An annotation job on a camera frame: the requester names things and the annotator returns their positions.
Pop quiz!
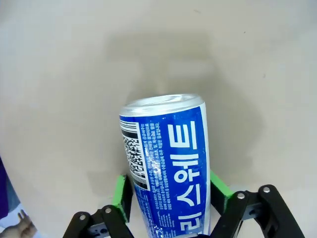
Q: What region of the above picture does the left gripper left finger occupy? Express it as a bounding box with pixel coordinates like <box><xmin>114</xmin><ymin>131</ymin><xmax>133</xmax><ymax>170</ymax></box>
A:
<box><xmin>61</xmin><ymin>174</ymin><xmax>136</xmax><ymax>238</ymax></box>

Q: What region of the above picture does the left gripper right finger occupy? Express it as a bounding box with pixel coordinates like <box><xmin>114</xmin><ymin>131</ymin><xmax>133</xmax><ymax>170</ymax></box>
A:
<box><xmin>209</xmin><ymin>170</ymin><xmax>307</xmax><ymax>238</ymax></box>

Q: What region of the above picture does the blue Pocari Sweat can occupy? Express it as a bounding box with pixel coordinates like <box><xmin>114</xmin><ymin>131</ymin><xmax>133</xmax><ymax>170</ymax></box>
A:
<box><xmin>118</xmin><ymin>93</ymin><xmax>211</xmax><ymax>238</ymax></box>

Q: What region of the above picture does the person's right hand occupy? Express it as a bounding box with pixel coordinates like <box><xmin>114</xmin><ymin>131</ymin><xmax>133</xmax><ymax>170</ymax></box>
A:
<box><xmin>14</xmin><ymin>209</ymin><xmax>39</xmax><ymax>238</ymax></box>

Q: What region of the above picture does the person in purple jacket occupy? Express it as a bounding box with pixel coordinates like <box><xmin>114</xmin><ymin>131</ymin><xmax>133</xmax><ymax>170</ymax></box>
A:
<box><xmin>0</xmin><ymin>155</ymin><xmax>11</xmax><ymax>219</ymax></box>

